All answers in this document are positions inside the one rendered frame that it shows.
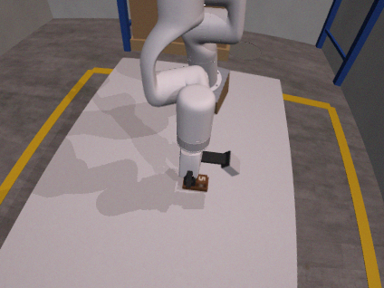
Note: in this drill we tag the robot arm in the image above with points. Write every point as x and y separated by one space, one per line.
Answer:
196 102

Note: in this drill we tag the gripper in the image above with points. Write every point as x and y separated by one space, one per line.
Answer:
189 165

